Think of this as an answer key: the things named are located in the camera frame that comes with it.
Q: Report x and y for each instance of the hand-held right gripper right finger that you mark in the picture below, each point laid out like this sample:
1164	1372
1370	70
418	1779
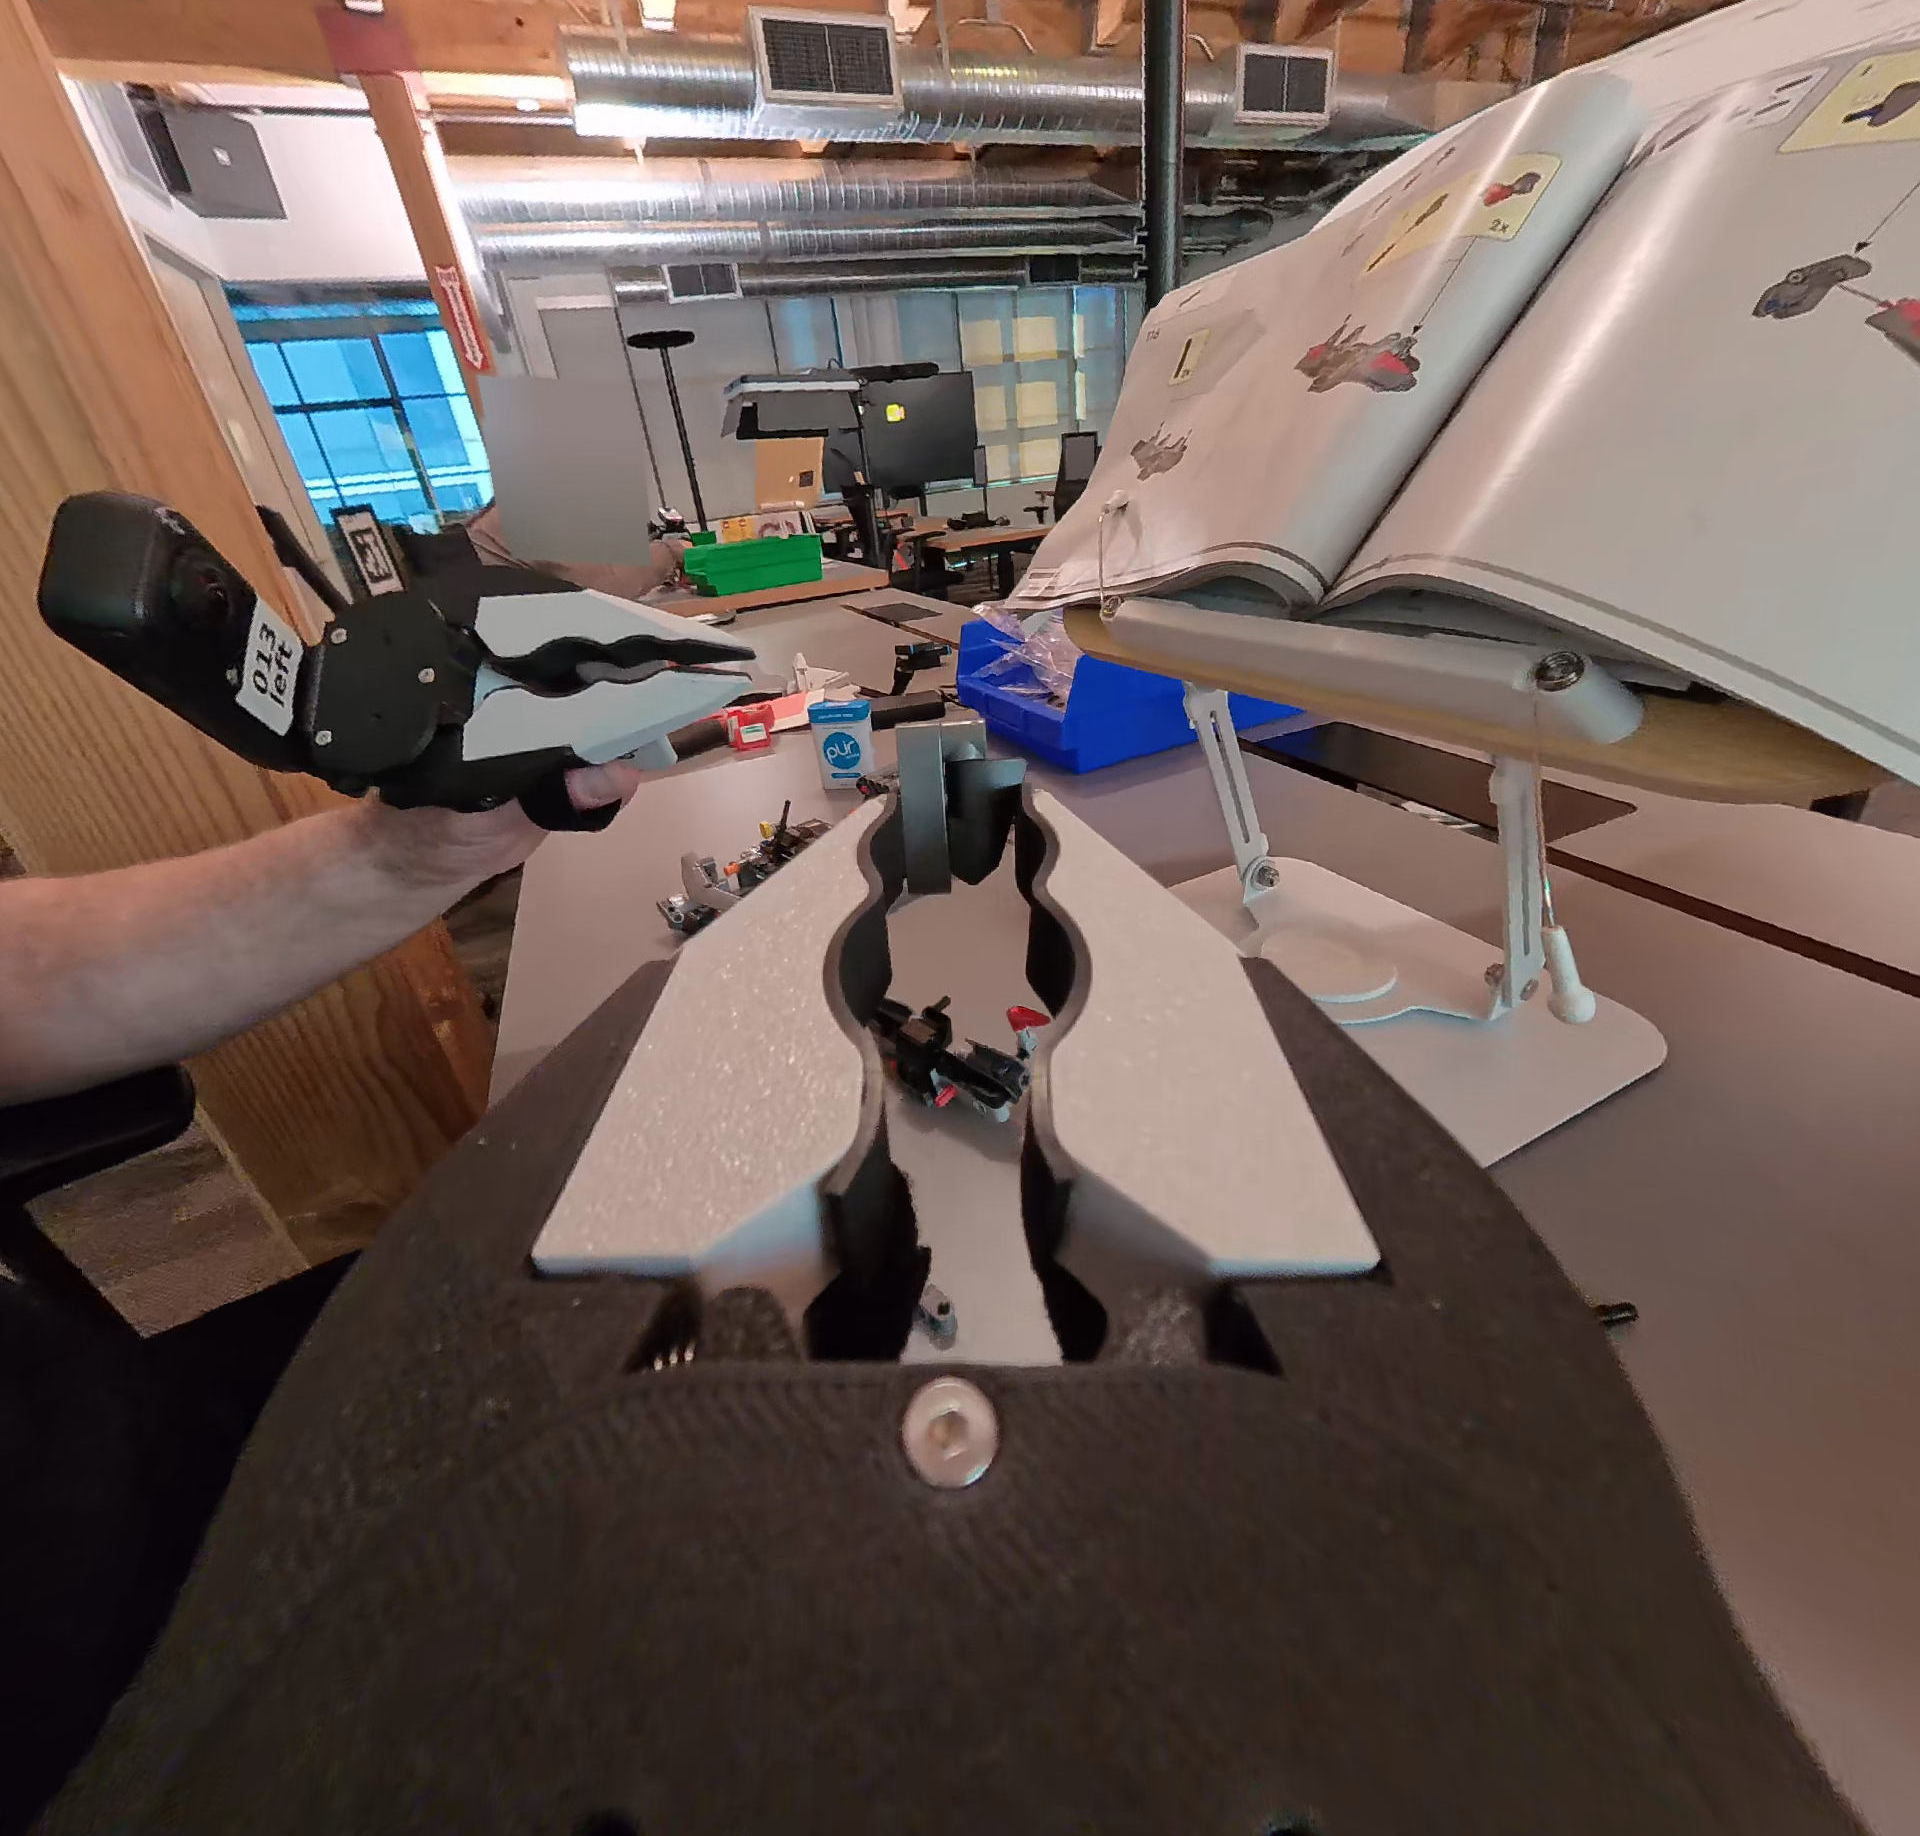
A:
1201	1117

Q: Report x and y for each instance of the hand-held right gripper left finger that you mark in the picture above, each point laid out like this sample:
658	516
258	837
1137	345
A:
721	1117

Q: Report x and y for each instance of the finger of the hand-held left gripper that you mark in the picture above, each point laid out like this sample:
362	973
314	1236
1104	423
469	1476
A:
601	621
601	719

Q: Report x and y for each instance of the small black lego assembly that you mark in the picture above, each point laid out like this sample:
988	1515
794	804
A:
946	1063

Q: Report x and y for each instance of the dark grey lego panel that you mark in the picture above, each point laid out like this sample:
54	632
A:
960	802

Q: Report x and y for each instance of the person's left forearm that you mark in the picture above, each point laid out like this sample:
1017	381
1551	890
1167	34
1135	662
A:
180	951

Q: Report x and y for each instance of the multicoloured lego chassis model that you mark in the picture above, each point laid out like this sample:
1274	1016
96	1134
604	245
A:
735	876

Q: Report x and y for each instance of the scattered loose lego pieces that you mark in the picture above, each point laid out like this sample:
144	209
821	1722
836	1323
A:
933	1317

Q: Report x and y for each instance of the lego instruction book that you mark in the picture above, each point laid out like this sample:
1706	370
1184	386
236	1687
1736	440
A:
1576	366

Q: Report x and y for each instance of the person's left hand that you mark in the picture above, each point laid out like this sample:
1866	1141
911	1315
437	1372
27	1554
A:
465	838

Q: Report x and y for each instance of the red white packet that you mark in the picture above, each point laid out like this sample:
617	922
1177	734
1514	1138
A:
746	726

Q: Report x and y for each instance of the stack of green bins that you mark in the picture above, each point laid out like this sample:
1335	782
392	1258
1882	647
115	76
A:
750	563

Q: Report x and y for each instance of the wooden top desk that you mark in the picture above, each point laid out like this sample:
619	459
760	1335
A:
811	594

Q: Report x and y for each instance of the cardboard box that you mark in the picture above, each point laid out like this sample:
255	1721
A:
786	468

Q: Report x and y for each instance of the white blue gum container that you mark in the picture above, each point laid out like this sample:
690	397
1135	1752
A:
843	748

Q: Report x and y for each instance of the wooden column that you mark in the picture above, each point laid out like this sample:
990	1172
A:
120	666

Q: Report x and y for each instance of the window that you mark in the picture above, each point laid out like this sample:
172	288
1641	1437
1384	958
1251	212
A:
361	411

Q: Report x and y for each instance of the black floor lamp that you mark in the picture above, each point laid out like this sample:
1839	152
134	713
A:
660	341

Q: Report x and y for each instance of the black silver softbox light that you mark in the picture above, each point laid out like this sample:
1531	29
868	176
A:
795	404

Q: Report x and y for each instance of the white book stand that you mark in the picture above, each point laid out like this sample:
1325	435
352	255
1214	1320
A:
1500	1086

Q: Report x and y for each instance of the plain black cylinder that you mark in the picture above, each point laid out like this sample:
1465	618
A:
911	707

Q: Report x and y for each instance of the black clamp device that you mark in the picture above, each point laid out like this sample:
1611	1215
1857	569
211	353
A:
911	657

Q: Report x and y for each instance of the black monitor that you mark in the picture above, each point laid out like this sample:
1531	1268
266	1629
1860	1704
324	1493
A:
921	433

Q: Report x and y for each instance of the blue storage bin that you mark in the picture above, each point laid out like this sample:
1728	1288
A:
1051	734

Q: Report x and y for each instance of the clear plastic bags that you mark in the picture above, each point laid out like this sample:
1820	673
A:
1035	658

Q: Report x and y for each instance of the black office chair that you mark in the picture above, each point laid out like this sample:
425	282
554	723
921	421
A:
91	1147

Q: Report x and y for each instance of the white air vent grille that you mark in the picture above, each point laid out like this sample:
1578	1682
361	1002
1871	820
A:
825	56
1282	85

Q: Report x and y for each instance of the black steel column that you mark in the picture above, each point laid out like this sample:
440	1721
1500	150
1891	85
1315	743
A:
1164	97

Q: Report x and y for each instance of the red wall sign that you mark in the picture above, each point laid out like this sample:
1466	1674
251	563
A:
461	318

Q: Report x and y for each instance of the silver ventilation duct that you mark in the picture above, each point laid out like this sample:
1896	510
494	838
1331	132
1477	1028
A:
825	209
1051	88

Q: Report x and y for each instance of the black wall speaker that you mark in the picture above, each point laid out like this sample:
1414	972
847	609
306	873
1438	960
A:
226	164

